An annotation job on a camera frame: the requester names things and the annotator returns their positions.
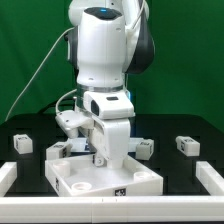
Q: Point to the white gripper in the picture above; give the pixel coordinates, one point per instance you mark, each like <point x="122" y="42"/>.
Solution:
<point x="111" y="139"/>

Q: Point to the white square table top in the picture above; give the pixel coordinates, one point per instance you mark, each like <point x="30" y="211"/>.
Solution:
<point x="78" y="176"/>

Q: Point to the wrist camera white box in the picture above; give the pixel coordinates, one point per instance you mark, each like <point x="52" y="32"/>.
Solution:
<point x="107" y="106"/>

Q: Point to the tag marker sheet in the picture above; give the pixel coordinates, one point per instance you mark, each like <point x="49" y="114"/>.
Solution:
<point x="81" y="145"/>

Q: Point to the white left fence wall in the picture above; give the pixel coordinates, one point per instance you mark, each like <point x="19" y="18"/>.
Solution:
<point x="8" y="174"/>

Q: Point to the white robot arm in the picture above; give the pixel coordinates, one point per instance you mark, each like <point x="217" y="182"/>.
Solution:
<point x="110" y="39"/>

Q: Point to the white front fence wall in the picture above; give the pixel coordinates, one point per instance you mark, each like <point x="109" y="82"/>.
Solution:
<point x="111" y="209"/>

